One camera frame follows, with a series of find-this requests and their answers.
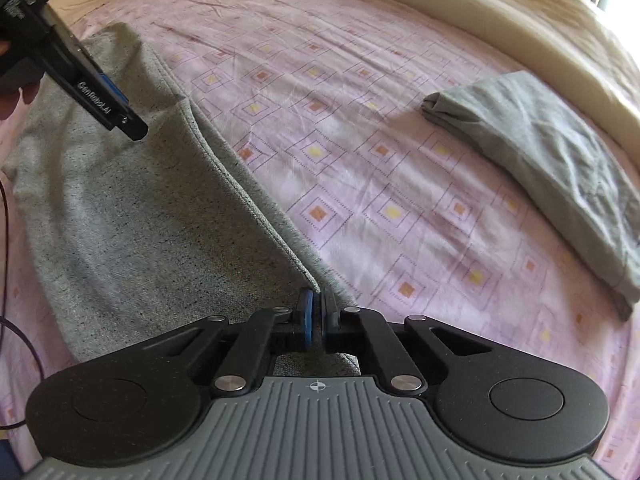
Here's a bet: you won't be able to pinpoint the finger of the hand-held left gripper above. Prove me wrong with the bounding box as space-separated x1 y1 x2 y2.
42 5 150 142

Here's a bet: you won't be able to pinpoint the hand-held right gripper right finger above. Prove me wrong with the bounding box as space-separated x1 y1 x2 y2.
320 290 497 396

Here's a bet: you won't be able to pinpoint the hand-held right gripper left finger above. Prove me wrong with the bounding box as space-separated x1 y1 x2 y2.
127 287 321 396

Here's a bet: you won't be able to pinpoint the speckled grey pants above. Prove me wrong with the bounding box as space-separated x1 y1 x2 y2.
0 21 363 378

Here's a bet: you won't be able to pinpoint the folded plain grey pants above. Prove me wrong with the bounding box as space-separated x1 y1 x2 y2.
421 71 640 322

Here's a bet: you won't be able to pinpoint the person's left hand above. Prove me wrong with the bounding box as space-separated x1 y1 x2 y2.
0 40 40 122

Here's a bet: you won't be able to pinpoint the pink patterned bed sheet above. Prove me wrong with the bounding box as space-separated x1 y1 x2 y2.
0 0 640 480

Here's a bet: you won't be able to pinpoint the thin black cable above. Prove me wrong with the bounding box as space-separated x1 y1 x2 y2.
0 172 48 432

